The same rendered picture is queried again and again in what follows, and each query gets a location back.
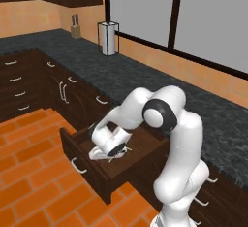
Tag large black framed window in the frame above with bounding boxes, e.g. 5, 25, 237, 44
103, 0, 248, 81

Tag dark wood open drawer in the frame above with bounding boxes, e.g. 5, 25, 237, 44
59, 123, 171, 206

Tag white paper towel roll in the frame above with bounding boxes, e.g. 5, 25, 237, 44
100, 21, 117, 56

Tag wooden knife block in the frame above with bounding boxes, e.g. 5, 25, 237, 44
70, 13, 82, 40

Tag white cupboard door handle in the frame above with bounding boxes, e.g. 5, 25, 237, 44
62, 83, 70, 105
58, 81, 65, 102

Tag dark wood drawer front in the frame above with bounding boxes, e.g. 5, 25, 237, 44
84, 85, 120, 117
60, 68, 89, 93
41, 53, 64, 83

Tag dark wood cupboard door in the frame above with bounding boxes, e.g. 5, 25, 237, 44
62, 83, 90, 132
46, 75, 66, 117

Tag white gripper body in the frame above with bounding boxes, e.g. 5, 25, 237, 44
88, 146, 112, 162

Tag dark wood drawer stack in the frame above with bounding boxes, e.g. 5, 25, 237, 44
189, 162, 248, 227
0, 49, 47, 124

